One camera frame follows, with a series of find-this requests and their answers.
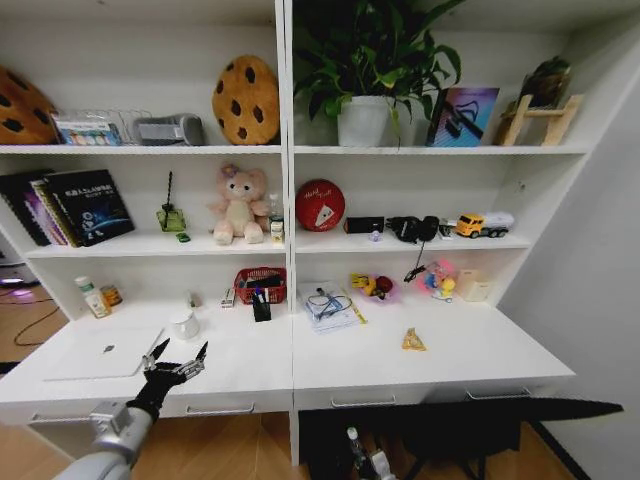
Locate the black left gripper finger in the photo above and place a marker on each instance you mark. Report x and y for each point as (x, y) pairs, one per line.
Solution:
(152, 356)
(192, 369)

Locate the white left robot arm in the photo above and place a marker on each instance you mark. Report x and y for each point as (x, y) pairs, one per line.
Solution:
(111, 442)

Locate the white mug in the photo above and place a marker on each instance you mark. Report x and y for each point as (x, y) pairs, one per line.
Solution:
(184, 326)

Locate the silver laptop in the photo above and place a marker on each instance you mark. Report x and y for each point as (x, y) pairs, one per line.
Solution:
(100, 355)

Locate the small beige figurine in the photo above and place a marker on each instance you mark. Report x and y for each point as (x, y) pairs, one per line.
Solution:
(193, 300)

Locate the orange jar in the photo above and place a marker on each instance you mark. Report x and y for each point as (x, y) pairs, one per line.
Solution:
(112, 296)

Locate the cream lotion bottle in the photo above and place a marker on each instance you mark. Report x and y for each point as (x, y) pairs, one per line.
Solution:
(97, 306)

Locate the black pen holder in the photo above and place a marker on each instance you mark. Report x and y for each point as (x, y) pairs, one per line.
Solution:
(262, 311)

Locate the red plastic basket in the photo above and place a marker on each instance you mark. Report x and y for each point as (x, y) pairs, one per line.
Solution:
(245, 287)

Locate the small green toy car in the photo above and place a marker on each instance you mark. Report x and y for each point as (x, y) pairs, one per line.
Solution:
(183, 237)

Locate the white paper booklet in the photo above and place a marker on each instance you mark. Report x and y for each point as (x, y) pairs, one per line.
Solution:
(327, 320)

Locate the dark device with purple light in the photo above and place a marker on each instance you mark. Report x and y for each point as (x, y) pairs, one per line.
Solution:
(14, 280)

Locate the black book with blue print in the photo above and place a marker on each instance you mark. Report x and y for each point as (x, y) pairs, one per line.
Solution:
(90, 207)

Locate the small clear bottle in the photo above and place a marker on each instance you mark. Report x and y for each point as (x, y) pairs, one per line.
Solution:
(276, 222)

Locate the black feather pen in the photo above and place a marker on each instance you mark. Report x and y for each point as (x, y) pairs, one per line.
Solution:
(170, 187)

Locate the pink plush bear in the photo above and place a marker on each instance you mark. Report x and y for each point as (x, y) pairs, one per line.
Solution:
(239, 205)

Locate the yellow ruler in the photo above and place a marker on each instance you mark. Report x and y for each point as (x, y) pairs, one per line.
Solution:
(356, 310)

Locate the yellow snack pack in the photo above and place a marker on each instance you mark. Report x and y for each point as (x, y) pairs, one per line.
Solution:
(358, 281)

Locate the white plastic bottle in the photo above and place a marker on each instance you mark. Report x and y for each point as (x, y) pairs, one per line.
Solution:
(372, 457)

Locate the purple bowl of toys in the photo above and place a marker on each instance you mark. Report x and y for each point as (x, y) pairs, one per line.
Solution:
(384, 290)

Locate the red round tin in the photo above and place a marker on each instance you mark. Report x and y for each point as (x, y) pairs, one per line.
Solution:
(320, 205)

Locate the yellow triangular snack wrapper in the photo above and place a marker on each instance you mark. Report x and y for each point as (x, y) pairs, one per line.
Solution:
(413, 341)

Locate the black rectangular box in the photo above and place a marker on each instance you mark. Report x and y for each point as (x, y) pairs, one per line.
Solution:
(364, 225)

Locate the white shelf desk unit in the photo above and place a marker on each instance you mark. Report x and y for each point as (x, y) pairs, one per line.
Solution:
(285, 165)

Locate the grey rectangular case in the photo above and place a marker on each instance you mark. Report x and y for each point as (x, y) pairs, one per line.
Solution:
(167, 131)

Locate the small clear crystal ball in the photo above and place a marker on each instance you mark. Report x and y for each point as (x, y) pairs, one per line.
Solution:
(375, 237)

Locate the clear box with blue print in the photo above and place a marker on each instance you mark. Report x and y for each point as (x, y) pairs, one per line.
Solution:
(87, 131)

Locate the black headphones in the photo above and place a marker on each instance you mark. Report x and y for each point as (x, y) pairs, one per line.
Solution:
(404, 229)

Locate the black chair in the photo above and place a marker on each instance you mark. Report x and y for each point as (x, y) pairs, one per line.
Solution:
(440, 430)

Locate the pink toy package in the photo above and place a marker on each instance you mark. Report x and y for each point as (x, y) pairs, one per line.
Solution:
(435, 272)

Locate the yellow blue toy figure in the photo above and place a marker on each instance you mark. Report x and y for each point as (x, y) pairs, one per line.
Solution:
(445, 290)

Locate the large brown cookie pillow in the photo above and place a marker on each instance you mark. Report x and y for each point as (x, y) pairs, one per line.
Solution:
(22, 110)

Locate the small black white gadget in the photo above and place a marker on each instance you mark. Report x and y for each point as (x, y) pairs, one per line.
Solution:
(447, 229)

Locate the cream wooden box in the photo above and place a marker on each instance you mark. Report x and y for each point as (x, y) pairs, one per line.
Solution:
(475, 286)

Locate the white plant pot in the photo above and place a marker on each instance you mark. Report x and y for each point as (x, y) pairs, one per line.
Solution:
(364, 122)

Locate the yellow toy truck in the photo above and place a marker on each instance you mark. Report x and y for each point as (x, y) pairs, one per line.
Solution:
(480, 225)

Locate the green leafy plant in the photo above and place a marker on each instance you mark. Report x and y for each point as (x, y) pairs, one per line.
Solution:
(370, 50)

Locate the light wooden stand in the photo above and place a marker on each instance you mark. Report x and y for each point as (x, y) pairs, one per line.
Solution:
(547, 117)

